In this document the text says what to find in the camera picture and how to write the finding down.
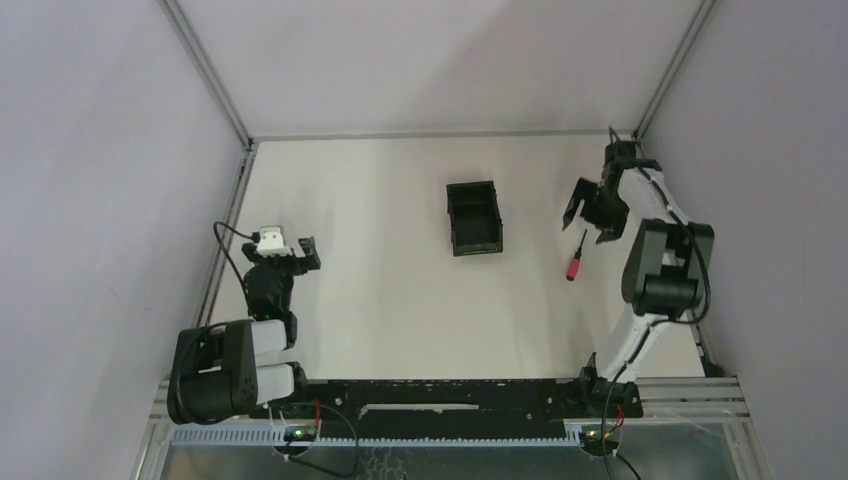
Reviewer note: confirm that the white slotted cable duct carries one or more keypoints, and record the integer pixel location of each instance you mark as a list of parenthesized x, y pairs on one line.
[(266, 435)]

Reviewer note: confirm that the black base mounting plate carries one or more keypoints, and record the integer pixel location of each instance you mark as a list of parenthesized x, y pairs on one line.
[(478, 408)]

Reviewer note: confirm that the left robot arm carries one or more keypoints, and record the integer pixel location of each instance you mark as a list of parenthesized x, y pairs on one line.
[(216, 373)]

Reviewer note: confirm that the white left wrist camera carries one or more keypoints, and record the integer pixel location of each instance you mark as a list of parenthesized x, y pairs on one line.
[(271, 242)]

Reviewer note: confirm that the red handled screwdriver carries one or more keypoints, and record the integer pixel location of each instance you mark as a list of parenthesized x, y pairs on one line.
[(573, 267)]

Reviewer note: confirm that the black plastic bin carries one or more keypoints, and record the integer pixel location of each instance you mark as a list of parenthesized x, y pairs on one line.
[(476, 225)]

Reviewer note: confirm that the aluminium frame rail right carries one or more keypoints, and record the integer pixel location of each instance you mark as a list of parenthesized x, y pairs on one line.
[(692, 32)]

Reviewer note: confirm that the aluminium frame rail back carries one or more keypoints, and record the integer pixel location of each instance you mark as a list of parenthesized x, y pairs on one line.
[(430, 134)]

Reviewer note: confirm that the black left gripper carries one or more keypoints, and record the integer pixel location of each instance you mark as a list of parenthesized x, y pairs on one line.
[(289, 261)]

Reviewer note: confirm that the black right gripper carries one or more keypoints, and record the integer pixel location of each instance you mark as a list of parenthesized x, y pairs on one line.
[(616, 223)]

